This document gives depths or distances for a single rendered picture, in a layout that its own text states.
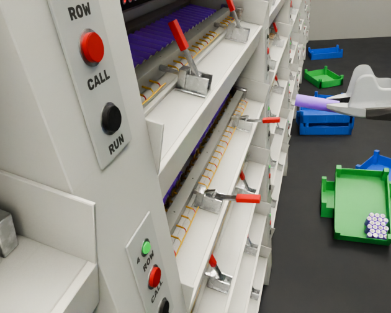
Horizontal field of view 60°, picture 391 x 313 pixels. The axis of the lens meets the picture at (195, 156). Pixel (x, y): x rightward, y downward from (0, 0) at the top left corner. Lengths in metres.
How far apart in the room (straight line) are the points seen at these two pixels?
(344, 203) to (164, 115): 1.27
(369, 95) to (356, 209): 1.08
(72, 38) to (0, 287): 0.14
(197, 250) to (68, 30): 0.35
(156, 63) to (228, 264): 0.42
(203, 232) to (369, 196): 1.18
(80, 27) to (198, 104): 0.23
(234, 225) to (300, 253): 0.70
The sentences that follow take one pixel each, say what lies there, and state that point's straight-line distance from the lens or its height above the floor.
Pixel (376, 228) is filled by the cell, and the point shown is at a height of 0.08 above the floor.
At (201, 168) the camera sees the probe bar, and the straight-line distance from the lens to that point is 0.56.
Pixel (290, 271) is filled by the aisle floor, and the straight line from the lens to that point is 1.38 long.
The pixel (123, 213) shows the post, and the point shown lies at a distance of 0.24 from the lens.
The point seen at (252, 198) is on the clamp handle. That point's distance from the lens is 0.50.
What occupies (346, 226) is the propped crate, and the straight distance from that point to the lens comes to 1.54.
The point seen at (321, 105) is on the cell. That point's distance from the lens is 0.55.
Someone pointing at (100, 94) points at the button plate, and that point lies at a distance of 0.21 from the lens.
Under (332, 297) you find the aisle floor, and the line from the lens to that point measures 1.33.
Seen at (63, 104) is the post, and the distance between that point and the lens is 0.19.
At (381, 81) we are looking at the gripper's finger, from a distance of 0.57.
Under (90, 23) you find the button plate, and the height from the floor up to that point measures 1.02.
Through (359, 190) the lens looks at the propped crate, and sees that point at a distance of 1.61.
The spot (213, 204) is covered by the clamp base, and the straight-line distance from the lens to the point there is 0.52.
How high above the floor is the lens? 1.05
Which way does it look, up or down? 30 degrees down
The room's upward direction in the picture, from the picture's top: 8 degrees counter-clockwise
